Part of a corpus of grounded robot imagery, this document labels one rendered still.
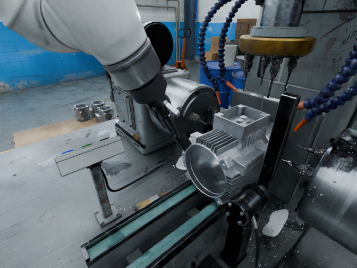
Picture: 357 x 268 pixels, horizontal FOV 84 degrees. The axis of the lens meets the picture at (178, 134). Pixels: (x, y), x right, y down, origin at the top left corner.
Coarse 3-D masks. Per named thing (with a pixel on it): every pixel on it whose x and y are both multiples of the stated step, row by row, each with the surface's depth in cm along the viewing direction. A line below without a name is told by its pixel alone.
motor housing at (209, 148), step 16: (192, 144) 54; (208, 144) 48; (224, 144) 49; (256, 144) 55; (192, 160) 61; (208, 160) 64; (256, 160) 52; (192, 176) 60; (208, 176) 62; (224, 176) 47; (240, 176) 48; (256, 176) 54; (208, 192) 56; (224, 192) 49
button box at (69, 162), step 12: (96, 144) 53; (108, 144) 55; (120, 144) 56; (60, 156) 48; (72, 156) 49; (84, 156) 51; (96, 156) 52; (108, 156) 54; (60, 168) 48; (72, 168) 49
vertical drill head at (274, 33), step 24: (264, 0) 48; (288, 0) 43; (264, 24) 48; (288, 24) 45; (240, 48) 52; (264, 48) 45; (288, 48) 44; (312, 48) 46; (264, 72) 61; (288, 72) 55
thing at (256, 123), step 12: (228, 108) 58; (240, 108) 59; (252, 108) 58; (216, 120) 55; (228, 120) 51; (240, 120) 53; (252, 120) 58; (264, 120) 53; (228, 132) 53; (240, 132) 49; (252, 132) 52; (264, 132) 56; (240, 144) 51
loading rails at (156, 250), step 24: (168, 192) 58; (192, 192) 60; (144, 216) 52; (168, 216) 56; (192, 216) 52; (216, 216) 52; (96, 240) 46; (120, 240) 47; (144, 240) 53; (168, 240) 47; (192, 240) 47; (96, 264) 44; (120, 264) 50; (144, 264) 42; (168, 264) 45; (192, 264) 51
